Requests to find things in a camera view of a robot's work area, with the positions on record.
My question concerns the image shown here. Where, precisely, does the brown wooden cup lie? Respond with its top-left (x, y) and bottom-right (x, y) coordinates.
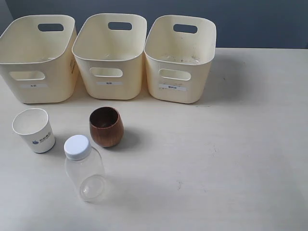
top-left (89, 106), bottom-right (124, 148)

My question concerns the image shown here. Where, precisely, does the white paper cup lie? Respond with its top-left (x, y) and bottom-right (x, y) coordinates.
top-left (12, 108), bottom-right (55, 154)

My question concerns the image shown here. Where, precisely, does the middle cream plastic bin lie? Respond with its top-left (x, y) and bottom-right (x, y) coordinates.
top-left (72, 13), bottom-right (147, 100)

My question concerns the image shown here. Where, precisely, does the left cream plastic bin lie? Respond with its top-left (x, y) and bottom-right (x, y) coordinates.
top-left (0, 14), bottom-right (78, 104)

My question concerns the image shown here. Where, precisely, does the right cream plastic bin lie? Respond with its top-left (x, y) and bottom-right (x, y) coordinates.
top-left (144, 15), bottom-right (217, 103)

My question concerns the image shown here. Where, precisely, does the cream plastic bin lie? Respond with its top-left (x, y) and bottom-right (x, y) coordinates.
top-left (144, 15), bottom-right (217, 103)
top-left (72, 13), bottom-right (147, 100)
top-left (0, 14), bottom-right (78, 104)

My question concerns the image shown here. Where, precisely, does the clear plastic bottle white cap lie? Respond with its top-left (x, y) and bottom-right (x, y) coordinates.
top-left (64, 135), bottom-right (106, 203)

